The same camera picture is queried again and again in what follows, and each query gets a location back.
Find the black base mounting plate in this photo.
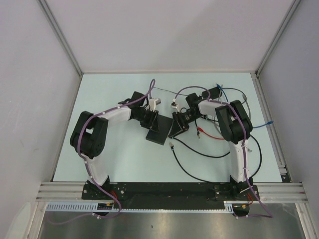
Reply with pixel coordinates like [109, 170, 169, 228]
[82, 182, 261, 210]

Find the blue ethernet cable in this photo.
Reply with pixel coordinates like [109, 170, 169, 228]
[215, 83, 274, 129]

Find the thin black power cable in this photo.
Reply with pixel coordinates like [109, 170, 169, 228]
[153, 87, 200, 139]

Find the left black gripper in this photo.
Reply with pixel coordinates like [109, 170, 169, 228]
[134, 109, 159, 133]

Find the loose black ethernet cable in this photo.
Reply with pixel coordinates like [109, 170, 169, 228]
[169, 135, 262, 184]

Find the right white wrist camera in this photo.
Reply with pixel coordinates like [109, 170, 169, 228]
[170, 99, 180, 111]

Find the black ethernet cable teal boot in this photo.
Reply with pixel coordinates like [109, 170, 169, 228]
[170, 137, 230, 159]

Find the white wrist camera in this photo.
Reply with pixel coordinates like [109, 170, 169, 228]
[149, 98, 161, 111]
[170, 99, 180, 111]

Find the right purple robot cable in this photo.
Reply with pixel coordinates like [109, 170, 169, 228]
[174, 86, 274, 220]

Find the white slotted cable duct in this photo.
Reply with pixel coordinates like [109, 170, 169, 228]
[46, 202, 234, 214]

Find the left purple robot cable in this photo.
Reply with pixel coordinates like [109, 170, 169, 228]
[47, 79, 157, 225]

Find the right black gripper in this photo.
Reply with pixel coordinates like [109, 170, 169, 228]
[169, 110, 202, 137]

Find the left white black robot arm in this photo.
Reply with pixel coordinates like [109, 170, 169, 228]
[70, 91, 161, 199]

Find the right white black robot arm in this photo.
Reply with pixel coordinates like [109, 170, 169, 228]
[168, 93, 253, 200]

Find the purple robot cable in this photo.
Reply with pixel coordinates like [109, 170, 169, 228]
[174, 86, 274, 220]
[47, 79, 157, 225]

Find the aluminium frame rail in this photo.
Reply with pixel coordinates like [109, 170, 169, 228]
[36, 182, 85, 202]

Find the black network switch box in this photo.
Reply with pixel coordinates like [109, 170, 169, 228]
[146, 115, 172, 145]

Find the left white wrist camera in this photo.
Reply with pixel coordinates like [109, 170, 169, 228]
[149, 98, 161, 111]

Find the red ethernet cable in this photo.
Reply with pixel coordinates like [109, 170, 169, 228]
[196, 126, 225, 140]

